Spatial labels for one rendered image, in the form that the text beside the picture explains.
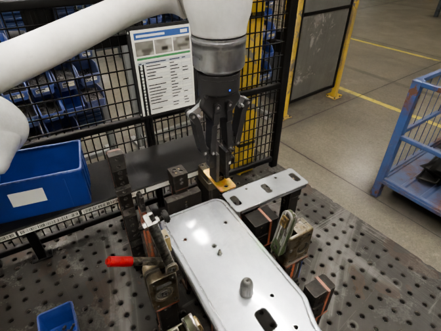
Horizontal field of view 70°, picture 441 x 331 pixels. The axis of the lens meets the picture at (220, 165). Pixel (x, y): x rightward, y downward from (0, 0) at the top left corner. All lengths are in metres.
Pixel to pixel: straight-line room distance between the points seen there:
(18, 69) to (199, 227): 0.59
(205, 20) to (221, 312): 0.59
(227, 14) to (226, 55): 0.06
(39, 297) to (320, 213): 1.11
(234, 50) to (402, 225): 2.26
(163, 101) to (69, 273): 0.70
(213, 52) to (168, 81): 0.65
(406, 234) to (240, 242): 1.82
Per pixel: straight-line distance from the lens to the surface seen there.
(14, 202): 1.03
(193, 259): 0.86
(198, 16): 0.51
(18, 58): 0.59
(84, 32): 0.61
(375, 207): 2.69
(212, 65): 0.52
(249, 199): 1.02
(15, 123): 0.84
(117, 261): 0.71
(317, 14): 3.57
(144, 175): 1.09
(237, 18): 0.51
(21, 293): 1.34
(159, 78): 1.14
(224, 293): 0.80
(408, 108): 2.41
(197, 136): 0.59
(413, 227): 2.66
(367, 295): 1.25
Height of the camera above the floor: 1.68
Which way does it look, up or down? 36 degrees down
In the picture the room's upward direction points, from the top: straight up
